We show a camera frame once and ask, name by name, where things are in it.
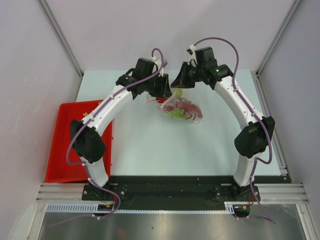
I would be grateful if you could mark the green fake pear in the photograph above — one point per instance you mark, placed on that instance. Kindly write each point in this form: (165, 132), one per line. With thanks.
(177, 92)

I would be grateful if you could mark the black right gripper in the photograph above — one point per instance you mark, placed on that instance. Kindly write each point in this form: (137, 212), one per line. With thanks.
(182, 81)

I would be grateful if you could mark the aluminium frame rail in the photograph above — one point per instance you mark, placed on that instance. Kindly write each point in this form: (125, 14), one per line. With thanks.
(278, 193)

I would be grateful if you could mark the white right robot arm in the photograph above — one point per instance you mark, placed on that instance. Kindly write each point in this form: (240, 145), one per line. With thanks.
(256, 129)

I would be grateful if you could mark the green fake vegetable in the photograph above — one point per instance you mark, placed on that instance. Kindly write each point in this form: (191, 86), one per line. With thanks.
(86, 113)

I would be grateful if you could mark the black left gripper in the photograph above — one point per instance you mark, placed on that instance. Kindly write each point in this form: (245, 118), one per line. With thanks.
(163, 90)

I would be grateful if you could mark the green fake grapes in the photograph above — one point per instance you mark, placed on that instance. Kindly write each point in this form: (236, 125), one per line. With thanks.
(179, 113)

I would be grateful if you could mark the red fake lobster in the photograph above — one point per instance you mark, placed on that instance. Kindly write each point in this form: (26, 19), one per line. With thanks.
(165, 105)

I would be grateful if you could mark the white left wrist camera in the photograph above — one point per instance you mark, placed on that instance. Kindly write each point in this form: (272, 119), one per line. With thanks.
(159, 65)

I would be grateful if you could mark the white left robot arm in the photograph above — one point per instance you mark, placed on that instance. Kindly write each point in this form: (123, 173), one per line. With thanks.
(86, 134)

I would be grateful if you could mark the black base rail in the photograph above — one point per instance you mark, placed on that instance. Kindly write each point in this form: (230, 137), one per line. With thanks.
(177, 192)

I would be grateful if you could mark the white cable duct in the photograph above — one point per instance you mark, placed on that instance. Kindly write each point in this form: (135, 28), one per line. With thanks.
(103, 209)

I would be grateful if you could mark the clear zip top bag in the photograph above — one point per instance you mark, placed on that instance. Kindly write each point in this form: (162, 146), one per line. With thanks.
(188, 93)

